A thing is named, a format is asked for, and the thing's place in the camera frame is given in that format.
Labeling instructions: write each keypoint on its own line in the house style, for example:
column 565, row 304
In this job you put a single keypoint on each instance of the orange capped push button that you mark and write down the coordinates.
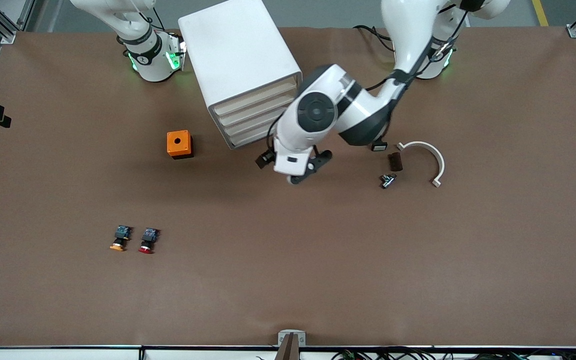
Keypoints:
column 120, row 235

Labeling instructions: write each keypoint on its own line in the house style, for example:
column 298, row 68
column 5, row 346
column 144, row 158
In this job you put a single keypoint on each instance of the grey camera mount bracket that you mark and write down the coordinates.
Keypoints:
column 300, row 335

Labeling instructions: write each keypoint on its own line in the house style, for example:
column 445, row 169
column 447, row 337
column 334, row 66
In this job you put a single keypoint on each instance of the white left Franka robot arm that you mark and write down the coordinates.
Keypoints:
column 408, row 35

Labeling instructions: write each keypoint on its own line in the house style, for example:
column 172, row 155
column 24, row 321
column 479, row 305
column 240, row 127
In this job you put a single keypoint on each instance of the right arm base connector plate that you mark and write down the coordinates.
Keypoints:
column 175, row 50

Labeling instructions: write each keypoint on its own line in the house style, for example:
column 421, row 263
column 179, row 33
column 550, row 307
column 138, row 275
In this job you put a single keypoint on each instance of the upright aluminium frame profile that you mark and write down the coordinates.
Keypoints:
column 25, row 12

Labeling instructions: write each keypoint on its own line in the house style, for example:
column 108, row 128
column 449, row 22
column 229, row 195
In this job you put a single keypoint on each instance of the white plastic drawer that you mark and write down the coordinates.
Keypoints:
column 255, row 96
column 258, row 106
column 255, row 131
column 258, row 118

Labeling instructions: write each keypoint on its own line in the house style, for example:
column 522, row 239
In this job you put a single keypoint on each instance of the red capped push button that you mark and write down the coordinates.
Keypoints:
column 148, row 237

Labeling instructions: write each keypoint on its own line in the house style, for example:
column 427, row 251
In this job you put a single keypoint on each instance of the brown paper table cover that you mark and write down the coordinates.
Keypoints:
column 288, row 280

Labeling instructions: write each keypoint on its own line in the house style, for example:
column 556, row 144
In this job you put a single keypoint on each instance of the black switch with white face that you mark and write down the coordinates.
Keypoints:
column 379, row 147

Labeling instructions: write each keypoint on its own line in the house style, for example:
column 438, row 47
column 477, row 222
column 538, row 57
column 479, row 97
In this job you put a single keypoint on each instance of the silver metal fitting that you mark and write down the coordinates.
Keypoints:
column 388, row 181

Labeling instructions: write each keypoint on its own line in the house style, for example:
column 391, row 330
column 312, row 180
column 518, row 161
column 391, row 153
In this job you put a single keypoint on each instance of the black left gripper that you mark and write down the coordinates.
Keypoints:
column 269, row 154

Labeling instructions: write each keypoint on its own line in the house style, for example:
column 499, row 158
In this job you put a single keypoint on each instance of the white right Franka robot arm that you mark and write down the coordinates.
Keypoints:
column 150, row 62

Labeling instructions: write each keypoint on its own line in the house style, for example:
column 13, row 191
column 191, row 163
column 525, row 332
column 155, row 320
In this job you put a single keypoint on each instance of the dark brown ridged block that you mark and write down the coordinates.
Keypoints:
column 396, row 162

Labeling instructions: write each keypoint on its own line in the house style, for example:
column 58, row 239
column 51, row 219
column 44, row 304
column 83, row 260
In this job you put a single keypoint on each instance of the white drawer cabinet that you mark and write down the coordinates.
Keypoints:
column 238, row 50

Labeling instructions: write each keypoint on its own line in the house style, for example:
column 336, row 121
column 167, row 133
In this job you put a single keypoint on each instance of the white black-edged table frame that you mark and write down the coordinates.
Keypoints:
column 68, row 355

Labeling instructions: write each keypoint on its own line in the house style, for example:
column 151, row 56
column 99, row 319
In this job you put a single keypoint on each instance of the dark camera support post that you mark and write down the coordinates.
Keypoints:
column 289, row 350

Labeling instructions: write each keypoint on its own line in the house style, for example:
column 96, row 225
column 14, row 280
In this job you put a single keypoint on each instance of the orange box with round hole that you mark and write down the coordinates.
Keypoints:
column 178, row 142

